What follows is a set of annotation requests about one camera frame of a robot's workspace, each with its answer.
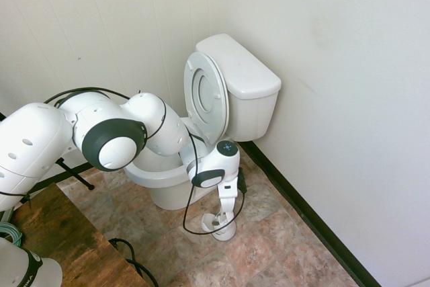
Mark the white toilet seat and lid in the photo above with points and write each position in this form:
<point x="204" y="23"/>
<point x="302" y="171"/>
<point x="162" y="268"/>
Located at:
<point x="205" y="95"/>

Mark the white toilet bowl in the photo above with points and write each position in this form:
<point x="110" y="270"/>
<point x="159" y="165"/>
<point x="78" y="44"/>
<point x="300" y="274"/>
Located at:
<point x="168" y="183"/>

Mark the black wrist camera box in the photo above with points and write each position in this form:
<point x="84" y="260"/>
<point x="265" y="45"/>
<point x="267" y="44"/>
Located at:
<point x="242" y="183"/>

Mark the black camera tripod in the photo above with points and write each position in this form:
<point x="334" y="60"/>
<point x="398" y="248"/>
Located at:
<point x="72" y="174"/>

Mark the white toilet tank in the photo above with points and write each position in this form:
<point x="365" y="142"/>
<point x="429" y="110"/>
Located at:
<point x="248" y="75"/>

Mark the white brush holder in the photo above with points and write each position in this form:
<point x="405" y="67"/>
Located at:
<point x="224" y="235"/>

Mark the white toilet brush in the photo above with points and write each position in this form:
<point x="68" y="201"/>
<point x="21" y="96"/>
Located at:
<point x="225" y="218"/>

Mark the brown wooden table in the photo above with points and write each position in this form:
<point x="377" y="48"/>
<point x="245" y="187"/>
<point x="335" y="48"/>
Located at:
<point x="74" y="233"/>

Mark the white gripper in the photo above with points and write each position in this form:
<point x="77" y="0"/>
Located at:
<point x="227" y="196"/>

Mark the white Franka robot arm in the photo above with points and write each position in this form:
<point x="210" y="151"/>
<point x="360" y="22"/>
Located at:
<point x="40" y="139"/>

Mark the black baseboard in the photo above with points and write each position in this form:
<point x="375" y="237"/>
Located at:
<point x="302" y="199"/>

